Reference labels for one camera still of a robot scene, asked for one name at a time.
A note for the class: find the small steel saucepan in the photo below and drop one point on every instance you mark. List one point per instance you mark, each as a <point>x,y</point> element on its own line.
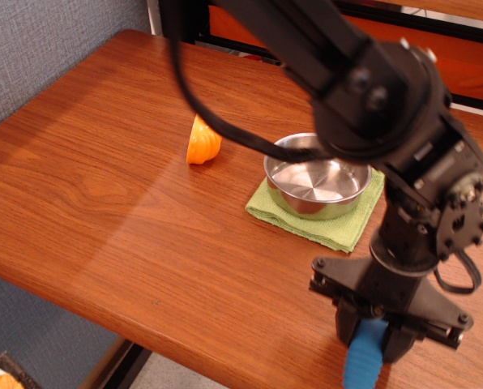
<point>316,190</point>

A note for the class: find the green folded cloth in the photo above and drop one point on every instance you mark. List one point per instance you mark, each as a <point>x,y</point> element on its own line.
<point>339,234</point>

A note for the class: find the orange panel black frame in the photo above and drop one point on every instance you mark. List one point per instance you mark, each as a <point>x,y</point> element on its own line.
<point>456,40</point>

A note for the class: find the orange object at floor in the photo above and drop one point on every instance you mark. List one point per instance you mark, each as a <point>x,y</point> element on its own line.
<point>7,381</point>

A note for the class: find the orange plastic half fruit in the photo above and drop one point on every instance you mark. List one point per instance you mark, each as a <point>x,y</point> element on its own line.
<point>204,143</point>

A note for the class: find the blue handled metal spoon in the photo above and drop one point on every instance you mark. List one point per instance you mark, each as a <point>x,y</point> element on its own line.
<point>364,360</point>

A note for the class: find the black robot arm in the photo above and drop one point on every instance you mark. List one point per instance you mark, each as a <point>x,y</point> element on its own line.
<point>384,104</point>

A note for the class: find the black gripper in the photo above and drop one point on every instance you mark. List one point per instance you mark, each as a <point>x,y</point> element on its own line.
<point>413,309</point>

